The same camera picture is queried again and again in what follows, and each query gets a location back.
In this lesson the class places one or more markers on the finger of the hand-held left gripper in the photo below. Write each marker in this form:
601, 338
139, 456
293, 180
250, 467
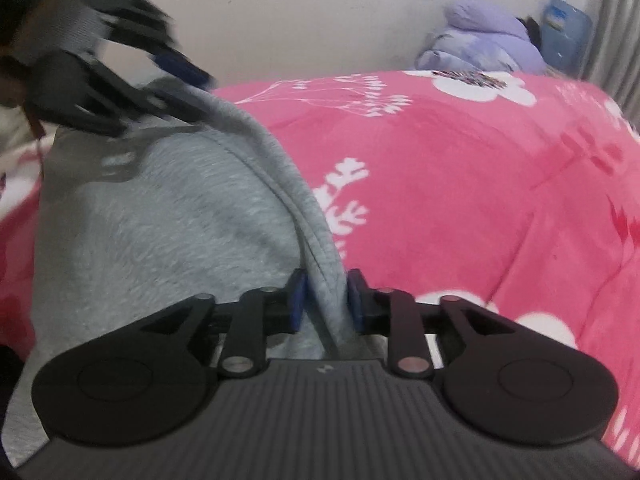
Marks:
165, 104
182, 67

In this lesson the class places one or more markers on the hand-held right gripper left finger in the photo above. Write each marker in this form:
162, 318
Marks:
298, 302

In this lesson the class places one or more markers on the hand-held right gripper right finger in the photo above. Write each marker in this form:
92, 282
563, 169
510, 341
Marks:
356, 305

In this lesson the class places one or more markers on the grey sweatshirt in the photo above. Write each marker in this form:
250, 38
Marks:
175, 220

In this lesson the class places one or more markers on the pink floral blanket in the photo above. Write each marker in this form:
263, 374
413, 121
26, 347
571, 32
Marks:
450, 185

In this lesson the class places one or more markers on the lavender puffer jacket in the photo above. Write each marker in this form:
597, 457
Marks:
480, 40

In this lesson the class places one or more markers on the black bag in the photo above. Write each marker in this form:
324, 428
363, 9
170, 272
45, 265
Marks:
530, 30

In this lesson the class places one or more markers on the blue water jug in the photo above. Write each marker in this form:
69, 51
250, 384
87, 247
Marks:
565, 30

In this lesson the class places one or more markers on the grey curtain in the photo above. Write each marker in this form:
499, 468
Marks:
615, 25

